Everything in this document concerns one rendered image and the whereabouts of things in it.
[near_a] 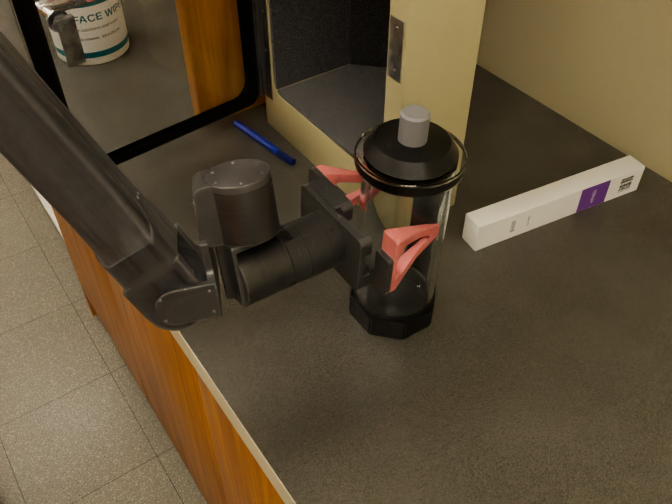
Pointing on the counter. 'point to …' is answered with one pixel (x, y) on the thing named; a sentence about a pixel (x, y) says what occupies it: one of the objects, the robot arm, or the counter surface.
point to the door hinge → (262, 47)
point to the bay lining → (326, 36)
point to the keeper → (395, 48)
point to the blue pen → (265, 142)
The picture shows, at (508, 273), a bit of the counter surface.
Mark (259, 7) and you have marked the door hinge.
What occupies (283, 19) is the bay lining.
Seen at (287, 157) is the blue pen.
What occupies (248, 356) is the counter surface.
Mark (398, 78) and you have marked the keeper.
